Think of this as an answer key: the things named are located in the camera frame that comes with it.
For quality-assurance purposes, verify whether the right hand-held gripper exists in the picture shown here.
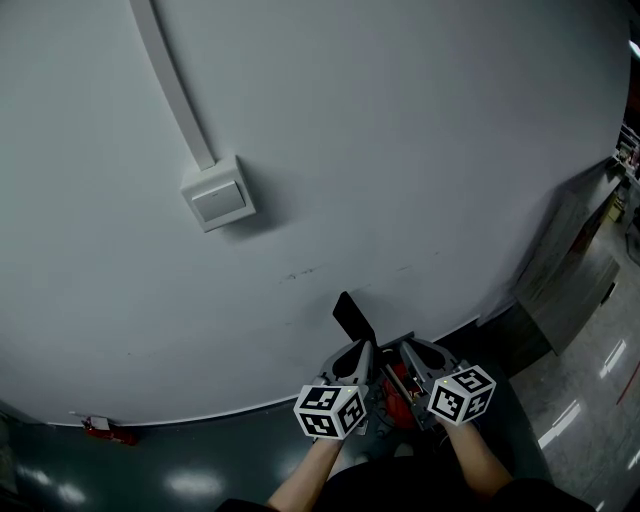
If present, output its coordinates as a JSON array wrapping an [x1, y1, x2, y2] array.
[[398, 338, 498, 432]]

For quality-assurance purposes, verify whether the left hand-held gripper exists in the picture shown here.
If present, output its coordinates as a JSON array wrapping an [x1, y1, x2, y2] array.
[[293, 339, 379, 442]]

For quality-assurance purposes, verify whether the metal vacuum wand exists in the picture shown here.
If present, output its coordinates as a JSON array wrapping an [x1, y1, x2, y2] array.
[[381, 365, 418, 404]]

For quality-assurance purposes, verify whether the person's right forearm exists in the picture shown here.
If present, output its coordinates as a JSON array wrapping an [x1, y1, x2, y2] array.
[[438, 418, 515, 502]]

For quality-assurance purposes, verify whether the person's left forearm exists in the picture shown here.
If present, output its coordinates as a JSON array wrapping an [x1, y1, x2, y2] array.
[[266, 436, 347, 512]]

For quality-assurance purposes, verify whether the red vacuum cleaner body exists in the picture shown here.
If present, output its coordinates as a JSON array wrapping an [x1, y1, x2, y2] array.
[[375, 360, 422, 432]]

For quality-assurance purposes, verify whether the person's black clothing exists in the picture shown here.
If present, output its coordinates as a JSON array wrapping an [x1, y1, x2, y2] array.
[[214, 453, 597, 512]]

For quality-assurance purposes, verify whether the grey wooden cabinet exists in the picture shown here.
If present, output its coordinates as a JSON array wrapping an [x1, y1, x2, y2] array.
[[513, 158, 622, 357]]

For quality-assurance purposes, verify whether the red fire extinguisher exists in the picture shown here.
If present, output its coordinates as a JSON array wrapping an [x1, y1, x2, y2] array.
[[69, 411, 140, 448]]

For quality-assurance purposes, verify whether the cluttered workshop shelf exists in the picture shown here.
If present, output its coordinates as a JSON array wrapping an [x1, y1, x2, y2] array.
[[605, 118, 640, 227]]

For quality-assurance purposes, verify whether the white wall switch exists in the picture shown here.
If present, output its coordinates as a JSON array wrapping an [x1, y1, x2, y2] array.
[[179, 154, 258, 234]]

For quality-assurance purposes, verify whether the white cable duct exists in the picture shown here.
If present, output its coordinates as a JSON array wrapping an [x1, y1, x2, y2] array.
[[128, 0, 217, 172]]

